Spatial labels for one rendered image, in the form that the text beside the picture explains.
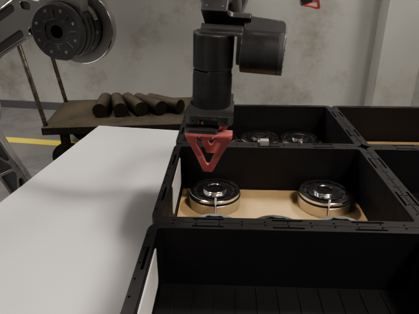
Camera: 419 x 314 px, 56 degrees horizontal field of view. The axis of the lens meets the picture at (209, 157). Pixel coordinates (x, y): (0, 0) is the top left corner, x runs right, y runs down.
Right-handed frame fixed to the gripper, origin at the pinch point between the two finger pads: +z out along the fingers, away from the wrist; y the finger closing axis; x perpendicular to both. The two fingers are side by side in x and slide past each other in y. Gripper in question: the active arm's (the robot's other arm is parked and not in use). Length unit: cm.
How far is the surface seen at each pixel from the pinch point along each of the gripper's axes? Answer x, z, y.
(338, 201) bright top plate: -24.7, 12.6, 8.7
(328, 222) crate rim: -18.0, 4.8, -8.8
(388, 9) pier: -117, 10, 271
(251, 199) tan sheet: -8.4, 16.8, 13.7
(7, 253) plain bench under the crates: 44, 31, 8
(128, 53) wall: 99, 66, 320
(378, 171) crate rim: -30.6, 5.6, 8.8
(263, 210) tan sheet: -10.7, 16.4, 9.4
